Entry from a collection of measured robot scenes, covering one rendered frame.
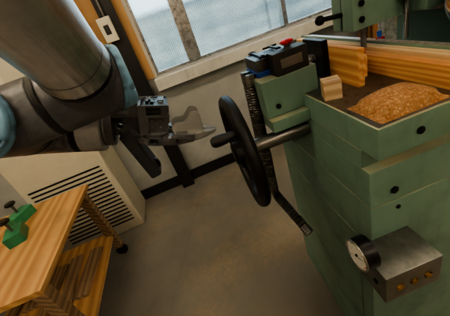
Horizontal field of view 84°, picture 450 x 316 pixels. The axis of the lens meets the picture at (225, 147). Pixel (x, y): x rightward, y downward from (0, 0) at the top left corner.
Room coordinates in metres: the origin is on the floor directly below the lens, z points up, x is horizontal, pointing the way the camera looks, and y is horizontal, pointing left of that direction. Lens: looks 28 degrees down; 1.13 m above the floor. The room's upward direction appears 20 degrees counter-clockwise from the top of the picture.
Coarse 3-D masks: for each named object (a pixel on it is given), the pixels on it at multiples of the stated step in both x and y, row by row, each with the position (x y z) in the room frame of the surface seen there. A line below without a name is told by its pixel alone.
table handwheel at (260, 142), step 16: (224, 96) 0.55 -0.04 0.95; (224, 112) 0.62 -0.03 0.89; (240, 112) 0.48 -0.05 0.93; (224, 128) 0.67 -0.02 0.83; (240, 128) 0.44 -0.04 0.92; (304, 128) 0.53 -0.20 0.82; (240, 144) 0.43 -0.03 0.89; (256, 144) 0.53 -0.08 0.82; (272, 144) 0.52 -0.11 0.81; (240, 160) 0.51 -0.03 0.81; (256, 160) 0.40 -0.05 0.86; (256, 176) 0.40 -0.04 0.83; (256, 192) 0.51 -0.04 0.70
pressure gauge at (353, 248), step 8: (352, 240) 0.30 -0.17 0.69; (360, 240) 0.29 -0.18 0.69; (368, 240) 0.28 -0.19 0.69; (352, 248) 0.30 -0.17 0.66; (360, 248) 0.28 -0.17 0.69; (368, 248) 0.27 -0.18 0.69; (352, 256) 0.30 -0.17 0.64; (360, 256) 0.27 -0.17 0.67; (368, 256) 0.26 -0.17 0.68; (376, 256) 0.26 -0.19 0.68; (360, 264) 0.28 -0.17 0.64; (368, 264) 0.26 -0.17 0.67; (376, 264) 0.26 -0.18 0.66
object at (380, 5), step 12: (336, 0) 0.57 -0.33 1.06; (348, 0) 0.53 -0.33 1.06; (360, 0) 0.52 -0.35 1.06; (372, 0) 0.52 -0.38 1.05; (384, 0) 0.52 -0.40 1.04; (396, 0) 0.53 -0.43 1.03; (336, 12) 0.57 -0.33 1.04; (348, 12) 0.53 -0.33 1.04; (360, 12) 0.52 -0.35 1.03; (372, 12) 0.52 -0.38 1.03; (384, 12) 0.52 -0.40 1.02; (396, 12) 0.53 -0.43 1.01; (336, 24) 0.57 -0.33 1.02; (348, 24) 0.53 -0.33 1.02; (360, 24) 0.52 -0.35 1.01; (372, 24) 0.52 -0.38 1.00
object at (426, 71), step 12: (372, 60) 0.52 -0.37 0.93; (384, 60) 0.48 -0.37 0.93; (396, 60) 0.45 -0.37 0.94; (408, 60) 0.43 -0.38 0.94; (420, 60) 0.41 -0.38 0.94; (432, 60) 0.39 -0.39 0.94; (444, 60) 0.38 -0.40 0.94; (372, 72) 0.52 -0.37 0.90; (384, 72) 0.48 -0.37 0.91; (396, 72) 0.45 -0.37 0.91; (408, 72) 0.42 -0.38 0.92; (420, 72) 0.40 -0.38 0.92; (432, 72) 0.38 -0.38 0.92; (444, 72) 0.36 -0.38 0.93; (432, 84) 0.38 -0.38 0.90; (444, 84) 0.36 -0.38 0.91
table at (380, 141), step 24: (312, 96) 0.51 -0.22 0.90; (360, 96) 0.43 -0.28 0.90; (264, 120) 0.57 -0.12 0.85; (288, 120) 0.51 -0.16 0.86; (336, 120) 0.42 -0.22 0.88; (360, 120) 0.35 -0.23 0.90; (408, 120) 0.31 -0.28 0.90; (432, 120) 0.31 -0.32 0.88; (360, 144) 0.35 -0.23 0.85; (384, 144) 0.31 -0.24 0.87; (408, 144) 0.31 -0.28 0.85
